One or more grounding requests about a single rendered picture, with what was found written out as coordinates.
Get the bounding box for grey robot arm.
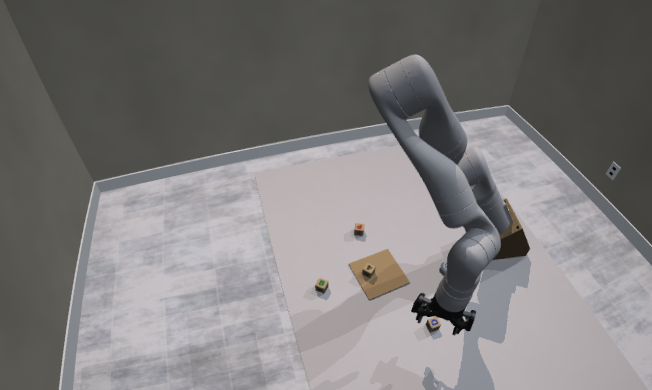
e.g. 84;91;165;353
368;55;513;312

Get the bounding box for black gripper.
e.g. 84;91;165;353
411;293;476;335

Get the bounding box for tan flat square mat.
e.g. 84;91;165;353
348;249;410;300

